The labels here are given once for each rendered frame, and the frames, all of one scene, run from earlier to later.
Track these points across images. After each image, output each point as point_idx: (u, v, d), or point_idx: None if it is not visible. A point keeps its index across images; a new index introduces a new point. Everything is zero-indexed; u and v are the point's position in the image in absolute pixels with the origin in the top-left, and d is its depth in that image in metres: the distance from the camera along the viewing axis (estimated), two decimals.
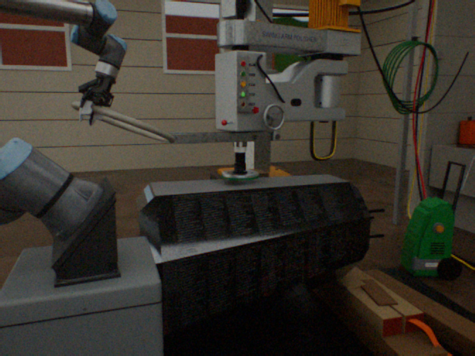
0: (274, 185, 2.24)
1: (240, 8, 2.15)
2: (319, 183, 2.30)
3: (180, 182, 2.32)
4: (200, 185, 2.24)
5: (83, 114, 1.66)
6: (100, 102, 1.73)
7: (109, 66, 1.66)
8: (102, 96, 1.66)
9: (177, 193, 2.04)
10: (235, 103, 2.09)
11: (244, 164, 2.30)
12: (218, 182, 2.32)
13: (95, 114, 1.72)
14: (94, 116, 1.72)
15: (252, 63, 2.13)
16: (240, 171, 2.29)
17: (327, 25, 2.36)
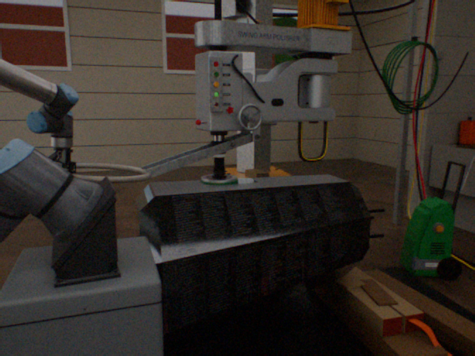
0: (274, 185, 2.24)
1: (217, 9, 2.16)
2: (319, 183, 2.30)
3: (180, 182, 2.32)
4: (200, 185, 2.24)
5: None
6: None
7: (61, 140, 1.78)
8: (63, 168, 1.80)
9: (177, 193, 2.04)
10: (208, 103, 2.11)
11: (223, 169, 2.31)
12: None
13: None
14: None
15: (227, 63, 2.13)
16: (224, 175, 2.35)
17: (312, 23, 2.31)
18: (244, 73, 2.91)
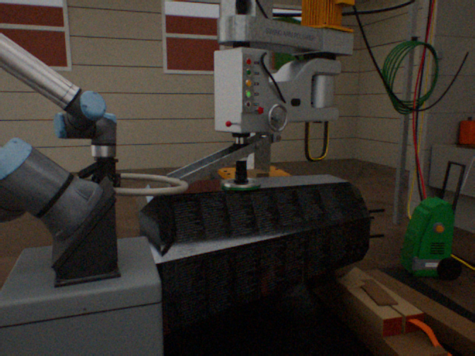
0: (274, 185, 2.24)
1: (242, 3, 2.03)
2: (319, 183, 2.30)
3: None
4: (200, 185, 2.24)
5: None
6: None
7: (107, 147, 1.49)
8: (110, 181, 1.52)
9: (177, 193, 2.04)
10: (241, 103, 1.98)
11: (247, 172, 2.19)
12: (218, 182, 2.32)
13: None
14: None
15: (256, 61, 2.02)
16: (241, 181, 2.18)
17: (324, 23, 2.32)
18: None
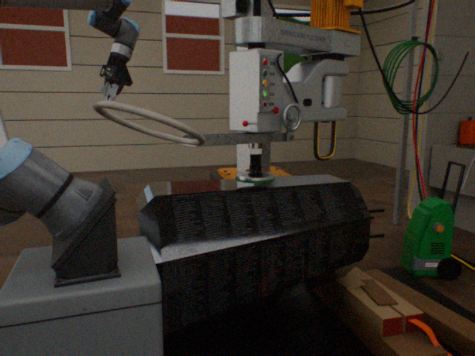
0: (274, 185, 2.24)
1: (257, 5, 2.07)
2: (319, 183, 2.30)
3: (180, 182, 2.32)
4: (200, 185, 2.24)
5: (104, 95, 1.79)
6: (119, 82, 1.80)
7: (113, 44, 1.78)
8: (105, 70, 1.76)
9: (177, 193, 2.04)
10: (258, 103, 2.02)
11: (261, 166, 2.23)
12: (218, 182, 2.32)
13: (112, 92, 1.80)
14: (112, 95, 1.80)
15: (272, 62, 2.06)
16: (250, 174, 2.23)
17: (334, 25, 2.37)
18: None
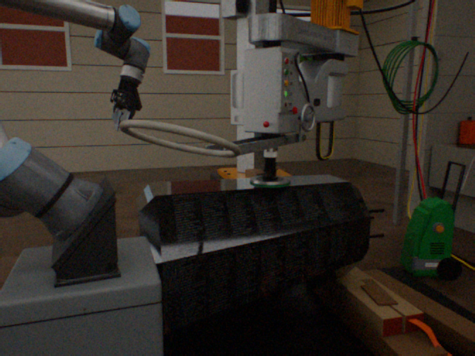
0: None
1: (274, 2, 2.01)
2: (319, 183, 2.30)
3: (180, 182, 2.32)
4: (200, 185, 2.24)
5: (114, 122, 1.63)
6: (131, 108, 1.64)
7: (123, 66, 1.63)
8: (116, 96, 1.60)
9: (177, 193, 2.04)
10: (279, 103, 1.95)
11: (276, 169, 2.17)
12: (218, 182, 2.32)
13: (123, 119, 1.64)
14: None
15: (291, 61, 2.01)
16: (273, 178, 2.16)
17: (339, 25, 2.37)
18: None
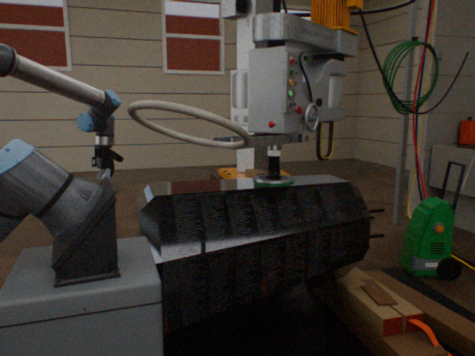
0: None
1: (278, 1, 1.99)
2: (319, 183, 2.30)
3: (180, 182, 2.32)
4: (200, 185, 2.24)
5: (101, 179, 2.12)
6: (110, 167, 2.10)
7: (95, 137, 2.06)
8: (95, 162, 2.07)
9: (177, 193, 2.04)
10: (285, 103, 1.94)
11: (280, 168, 2.15)
12: (218, 182, 2.32)
13: (107, 176, 2.11)
14: (107, 177, 2.11)
15: (295, 61, 2.00)
16: (272, 176, 2.14)
17: (341, 25, 2.37)
18: (248, 73, 2.90)
